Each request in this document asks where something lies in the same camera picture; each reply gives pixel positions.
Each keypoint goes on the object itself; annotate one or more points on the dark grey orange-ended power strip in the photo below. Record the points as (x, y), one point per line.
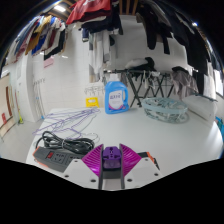
(53, 156)

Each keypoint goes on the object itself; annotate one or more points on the white and black clothes heap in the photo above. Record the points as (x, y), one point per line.
(140, 63)

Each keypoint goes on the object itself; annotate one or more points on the dark hanging clothes row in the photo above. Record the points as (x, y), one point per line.
(186, 40)

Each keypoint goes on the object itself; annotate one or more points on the ceiling lamp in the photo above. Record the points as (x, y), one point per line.
(194, 24)
(60, 8)

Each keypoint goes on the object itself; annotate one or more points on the grey garment on rack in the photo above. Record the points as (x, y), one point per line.
(183, 81)

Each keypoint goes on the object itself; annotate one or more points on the white clothes hangers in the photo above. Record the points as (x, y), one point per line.
(94, 90)

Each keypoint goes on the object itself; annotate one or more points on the wooden boards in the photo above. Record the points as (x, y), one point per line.
(6, 106)

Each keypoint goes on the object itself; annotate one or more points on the red hanging garment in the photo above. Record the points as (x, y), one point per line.
(88, 10)

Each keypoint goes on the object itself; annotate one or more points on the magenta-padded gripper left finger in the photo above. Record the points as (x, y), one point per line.
(78, 171)

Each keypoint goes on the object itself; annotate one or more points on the colourful hanging clothes row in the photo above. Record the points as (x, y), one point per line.
(40, 36)

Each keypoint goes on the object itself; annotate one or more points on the purple charger block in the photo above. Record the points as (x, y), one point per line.
(111, 157)

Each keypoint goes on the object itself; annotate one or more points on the blue detergent bottle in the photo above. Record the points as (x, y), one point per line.
(116, 96)

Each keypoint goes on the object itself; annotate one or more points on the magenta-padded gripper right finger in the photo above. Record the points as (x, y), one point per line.
(143, 170)

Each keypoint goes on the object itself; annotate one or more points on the yellow plastic item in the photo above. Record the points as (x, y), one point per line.
(92, 102)

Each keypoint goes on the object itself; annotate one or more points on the pale blue round peg hanger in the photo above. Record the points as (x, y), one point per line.
(165, 108)

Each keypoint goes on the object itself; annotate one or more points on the black folding drying rack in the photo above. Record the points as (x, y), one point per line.
(136, 83)

